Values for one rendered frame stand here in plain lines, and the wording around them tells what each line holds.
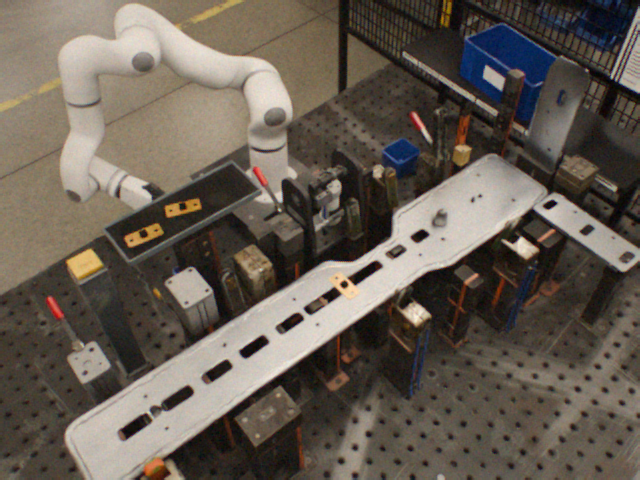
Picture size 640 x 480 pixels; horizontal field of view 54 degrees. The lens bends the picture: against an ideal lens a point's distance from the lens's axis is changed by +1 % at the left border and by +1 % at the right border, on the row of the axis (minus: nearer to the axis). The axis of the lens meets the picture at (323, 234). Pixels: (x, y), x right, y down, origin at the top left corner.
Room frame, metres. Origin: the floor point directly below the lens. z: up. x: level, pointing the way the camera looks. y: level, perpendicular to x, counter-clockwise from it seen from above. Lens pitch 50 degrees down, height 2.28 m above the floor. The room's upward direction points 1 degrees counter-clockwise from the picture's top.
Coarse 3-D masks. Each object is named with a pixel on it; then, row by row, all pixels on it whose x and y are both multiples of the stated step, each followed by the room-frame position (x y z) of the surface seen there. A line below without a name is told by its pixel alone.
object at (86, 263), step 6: (84, 252) 0.92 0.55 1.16; (90, 252) 0.92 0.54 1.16; (78, 258) 0.90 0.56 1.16; (84, 258) 0.90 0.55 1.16; (90, 258) 0.90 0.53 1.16; (96, 258) 0.90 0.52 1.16; (72, 264) 0.88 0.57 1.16; (78, 264) 0.88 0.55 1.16; (84, 264) 0.88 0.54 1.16; (90, 264) 0.88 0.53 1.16; (96, 264) 0.88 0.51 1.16; (102, 264) 0.88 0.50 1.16; (72, 270) 0.87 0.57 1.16; (78, 270) 0.87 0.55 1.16; (84, 270) 0.87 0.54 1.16; (90, 270) 0.87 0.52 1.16; (78, 276) 0.85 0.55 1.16; (84, 276) 0.86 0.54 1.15
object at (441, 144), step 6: (438, 108) 1.35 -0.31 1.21; (444, 108) 1.35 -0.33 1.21; (438, 114) 1.32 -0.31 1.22; (444, 114) 1.33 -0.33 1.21; (438, 120) 1.32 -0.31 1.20; (444, 120) 1.34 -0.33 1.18; (450, 120) 1.31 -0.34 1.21; (438, 126) 1.31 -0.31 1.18; (444, 126) 1.33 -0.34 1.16; (438, 132) 1.31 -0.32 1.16; (444, 132) 1.33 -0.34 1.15; (438, 138) 1.31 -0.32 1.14; (444, 138) 1.33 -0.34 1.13; (438, 144) 1.31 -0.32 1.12; (444, 144) 1.32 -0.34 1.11; (438, 150) 1.31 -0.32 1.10; (444, 150) 1.32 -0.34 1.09; (438, 156) 1.30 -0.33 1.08; (444, 156) 1.32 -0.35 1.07; (438, 162) 1.30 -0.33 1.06; (444, 162) 1.32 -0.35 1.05
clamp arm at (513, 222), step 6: (516, 216) 1.04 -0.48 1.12; (510, 222) 1.03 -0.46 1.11; (516, 222) 1.02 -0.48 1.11; (522, 222) 1.04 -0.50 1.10; (504, 228) 1.04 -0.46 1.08; (510, 228) 1.02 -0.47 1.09; (516, 228) 1.04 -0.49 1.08; (504, 234) 1.03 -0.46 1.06; (510, 234) 1.03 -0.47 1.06; (498, 240) 1.04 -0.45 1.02; (510, 240) 1.05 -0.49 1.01; (492, 246) 1.05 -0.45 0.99; (498, 246) 1.04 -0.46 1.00
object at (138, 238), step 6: (144, 228) 0.98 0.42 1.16; (150, 228) 0.98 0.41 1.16; (156, 228) 0.98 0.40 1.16; (132, 234) 0.97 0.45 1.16; (138, 234) 0.97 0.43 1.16; (144, 234) 0.96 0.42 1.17; (150, 234) 0.97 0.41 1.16; (156, 234) 0.97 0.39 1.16; (162, 234) 0.97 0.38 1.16; (126, 240) 0.95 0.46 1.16; (138, 240) 0.95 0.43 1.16; (144, 240) 0.95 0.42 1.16; (132, 246) 0.93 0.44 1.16
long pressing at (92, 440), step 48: (432, 192) 1.24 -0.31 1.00; (480, 192) 1.24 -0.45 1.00; (528, 192) 1.24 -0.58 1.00; (432, 240) 1.07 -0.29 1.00; (480, 240) 1.07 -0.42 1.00; (288, 288) 0.92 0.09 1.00; (336, 288) 0.92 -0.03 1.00; (384, 288) 0.91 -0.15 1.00; (240, 336) 0.78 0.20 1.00; (288, 336) 0.78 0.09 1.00; (144, 384) 0.67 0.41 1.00; (192, 384) 0.66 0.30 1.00; (240, 384) 0.66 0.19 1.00; (96, 432) 0.56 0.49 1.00; (144, 432) 0.56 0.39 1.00; (192, 432) 0.55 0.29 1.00
